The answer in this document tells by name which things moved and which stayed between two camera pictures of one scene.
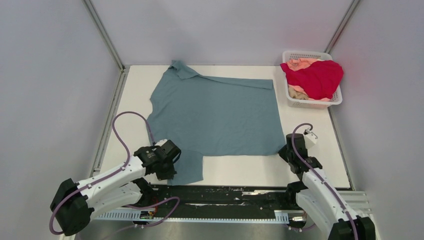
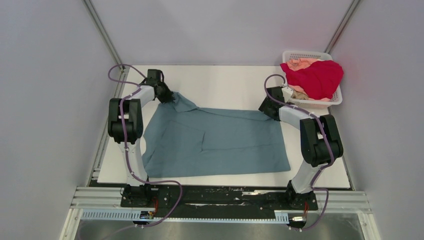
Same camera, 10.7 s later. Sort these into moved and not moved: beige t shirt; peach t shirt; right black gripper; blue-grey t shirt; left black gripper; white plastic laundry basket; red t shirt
Moved: right black gripper; left black gripper; blue-grey t shirt
Not moved: red t shirt; white plastic laundry basket; peach t shirt; beige t shirt
